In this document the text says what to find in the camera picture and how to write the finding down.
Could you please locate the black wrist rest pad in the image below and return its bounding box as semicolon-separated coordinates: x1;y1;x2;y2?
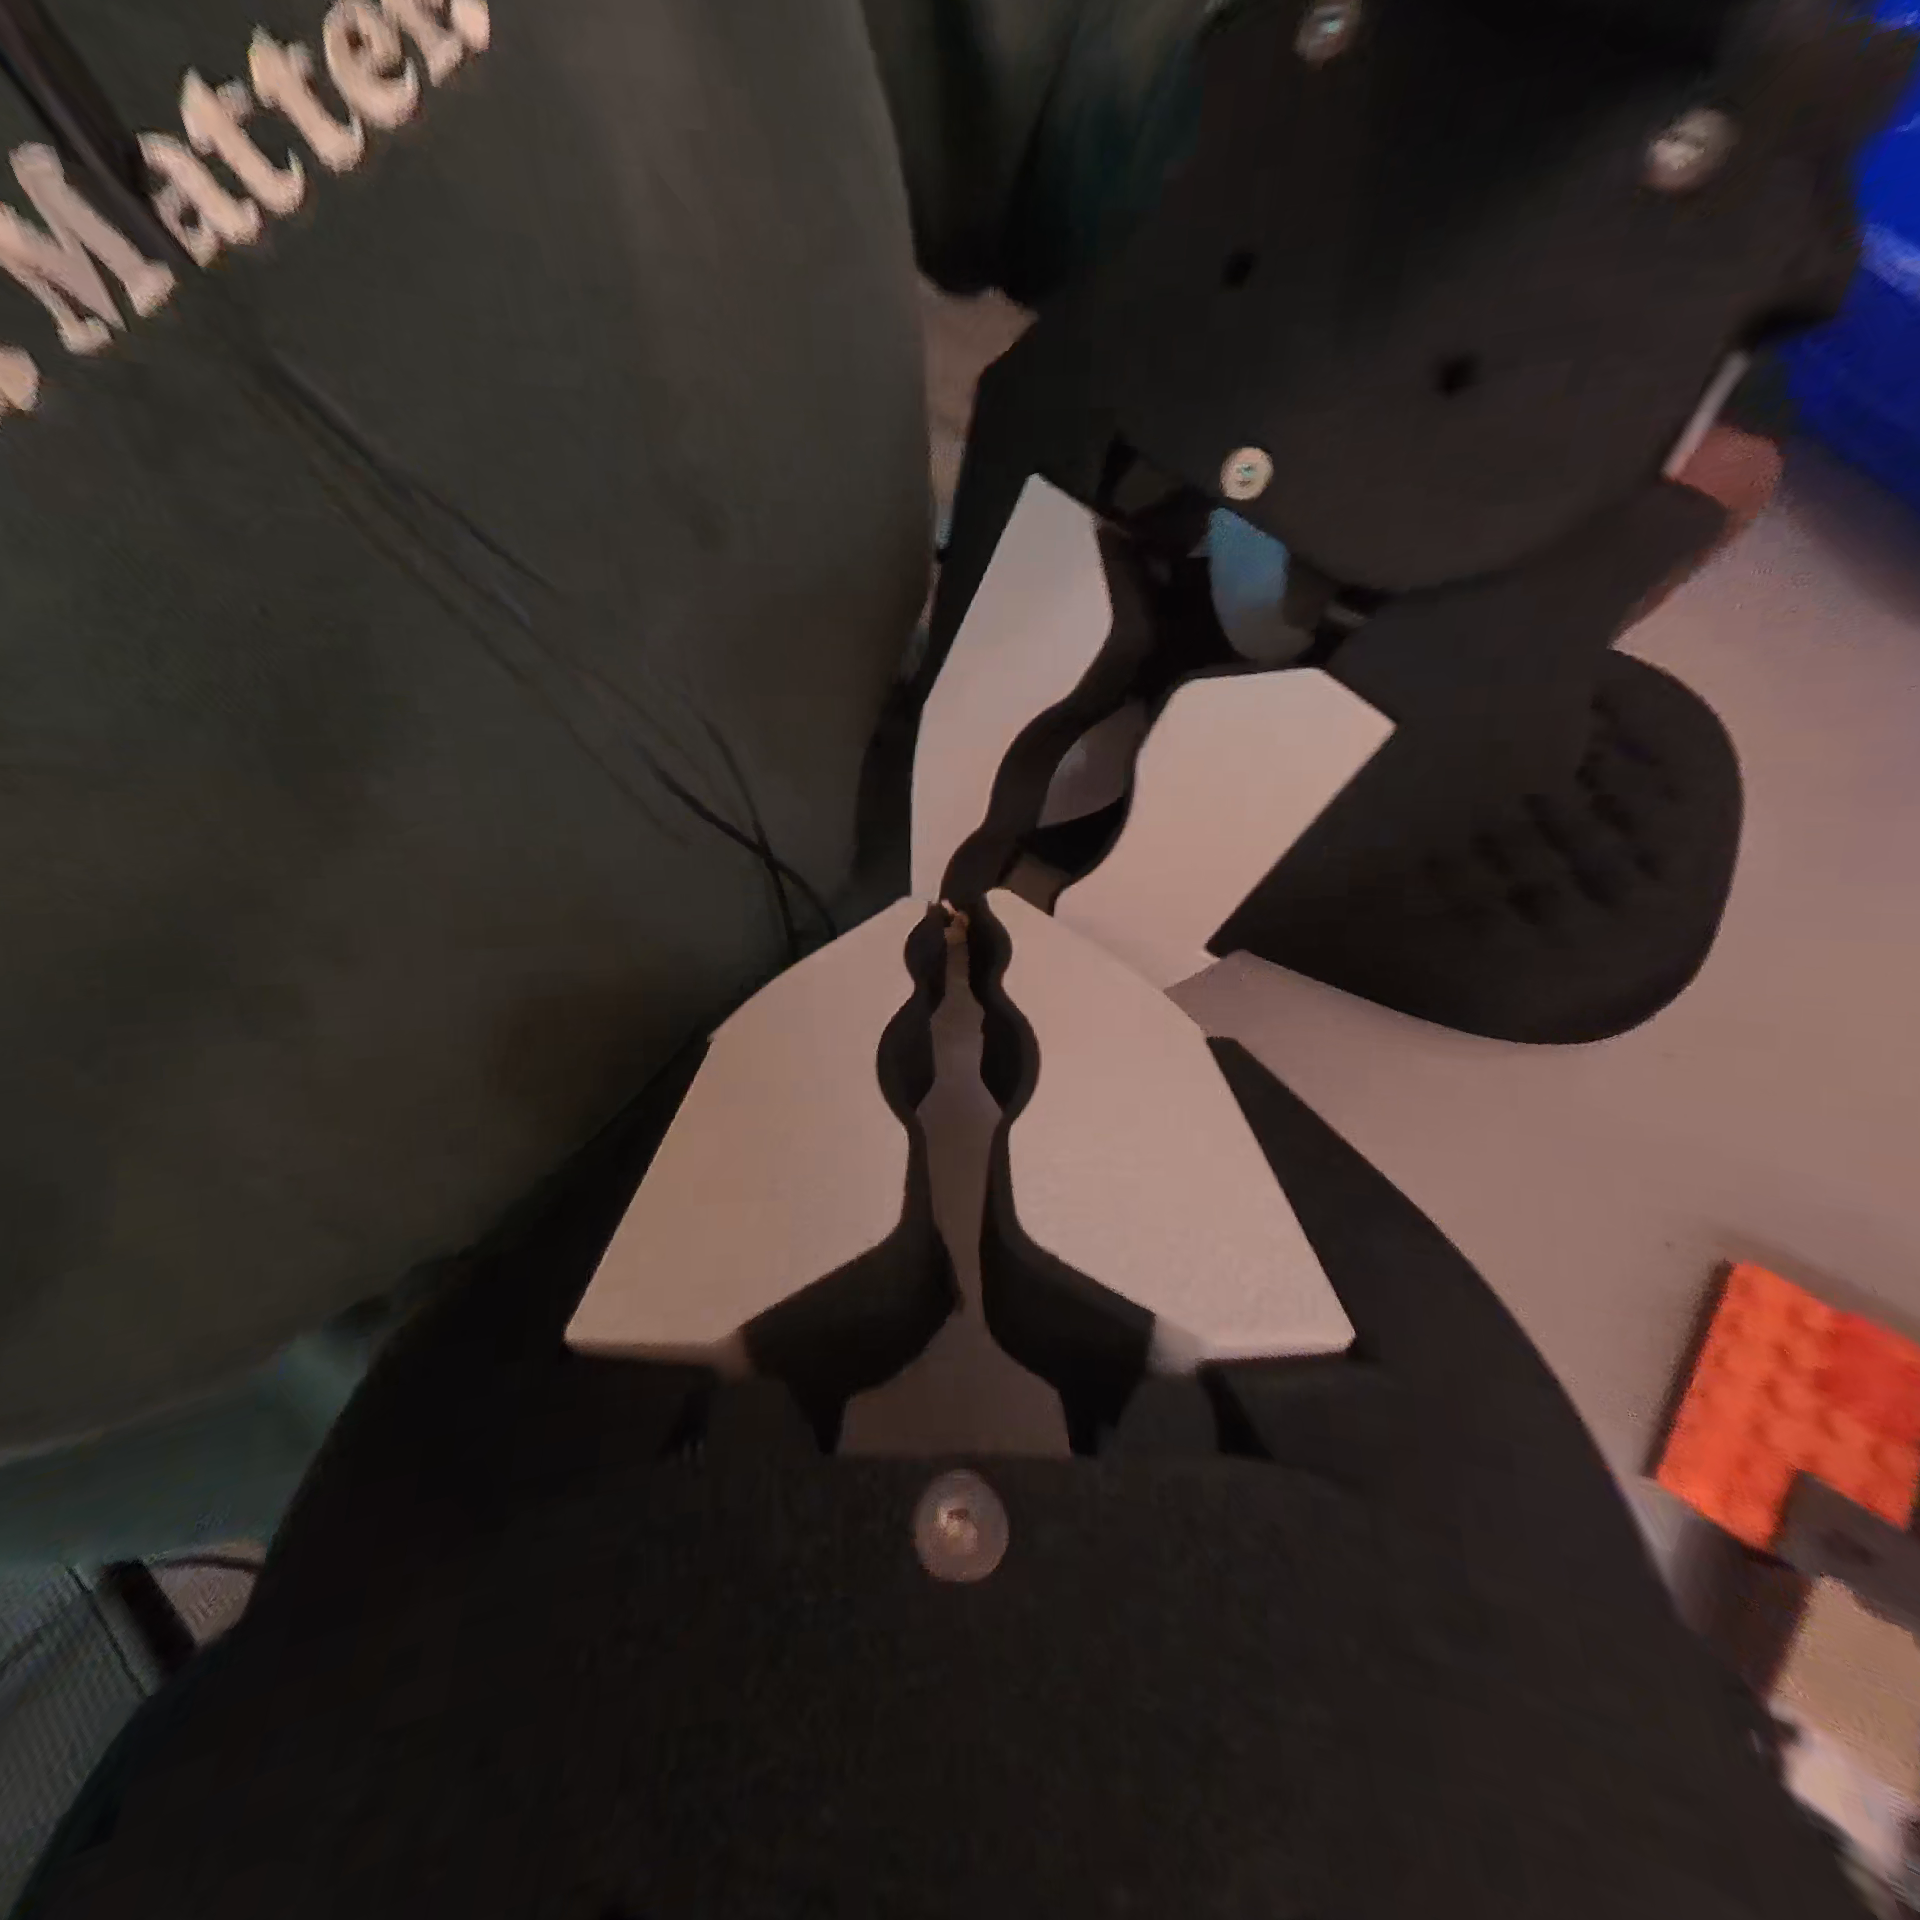
1197;654;1747;1049

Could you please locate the person's left hand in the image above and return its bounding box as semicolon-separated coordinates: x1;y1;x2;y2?
1670;423;1792;530

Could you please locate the toy brick building model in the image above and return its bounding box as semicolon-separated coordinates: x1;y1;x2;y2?
1649;1261;1920;1608

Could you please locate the black cord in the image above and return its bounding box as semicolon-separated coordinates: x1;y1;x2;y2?
292;359;836;973

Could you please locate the blue plastic bin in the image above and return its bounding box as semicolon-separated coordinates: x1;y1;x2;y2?
1781;86;1920;455

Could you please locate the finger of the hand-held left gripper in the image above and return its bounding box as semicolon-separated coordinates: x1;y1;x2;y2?
905;475;1154;907
989;659;1397;985

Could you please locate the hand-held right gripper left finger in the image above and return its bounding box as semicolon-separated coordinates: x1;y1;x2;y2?
563;902;973;1457

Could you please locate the tan white toy brick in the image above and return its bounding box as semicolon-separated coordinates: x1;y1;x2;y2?
1762;1576;1920;1864

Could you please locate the person's left forearm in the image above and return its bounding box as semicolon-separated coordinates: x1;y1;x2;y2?
863;0;1211;308

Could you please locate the person's dark green hoodie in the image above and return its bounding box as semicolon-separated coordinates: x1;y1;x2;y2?
0;0;942;1920

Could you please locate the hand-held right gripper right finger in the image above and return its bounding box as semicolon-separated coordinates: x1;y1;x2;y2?
979;888;1367;1457

